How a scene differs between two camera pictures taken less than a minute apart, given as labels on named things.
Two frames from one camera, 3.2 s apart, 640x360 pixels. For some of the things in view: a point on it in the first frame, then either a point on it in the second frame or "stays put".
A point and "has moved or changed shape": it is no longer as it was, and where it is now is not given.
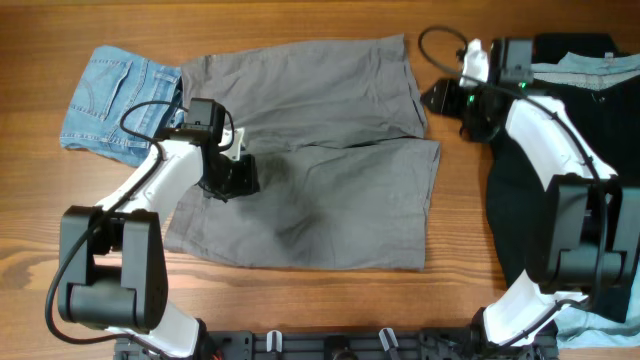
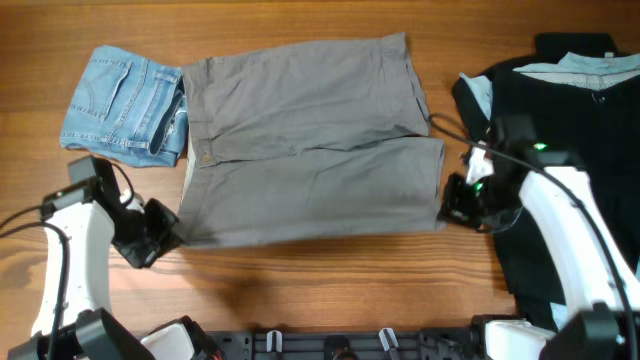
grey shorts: (347, 179) has moved or changed shape
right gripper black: (444, 102) to (452, 211)
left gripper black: (246, 185) to (168, 224)
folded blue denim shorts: (111, 81) stays put
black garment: (519, 198) stays put
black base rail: (349, 344) stays put
